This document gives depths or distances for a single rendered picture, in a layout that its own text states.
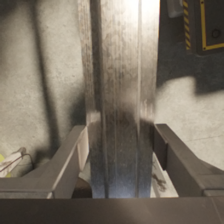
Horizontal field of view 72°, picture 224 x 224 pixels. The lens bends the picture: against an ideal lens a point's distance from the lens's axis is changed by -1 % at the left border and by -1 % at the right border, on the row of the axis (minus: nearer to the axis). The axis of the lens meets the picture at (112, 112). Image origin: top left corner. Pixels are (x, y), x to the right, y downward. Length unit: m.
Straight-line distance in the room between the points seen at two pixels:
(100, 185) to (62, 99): 0.89
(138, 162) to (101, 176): 0.04
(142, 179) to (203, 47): 0.63
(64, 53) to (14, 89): 0.39
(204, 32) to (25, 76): 0.96
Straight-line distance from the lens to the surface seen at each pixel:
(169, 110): 1.06
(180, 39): 0.92
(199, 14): 0.74
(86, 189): 1.07
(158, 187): 0.78
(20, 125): 1.21
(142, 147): 0.16
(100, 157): 0.16
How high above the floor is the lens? 0.97
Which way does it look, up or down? 74 degrees down
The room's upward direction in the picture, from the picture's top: 177 degrees counter-clockwise
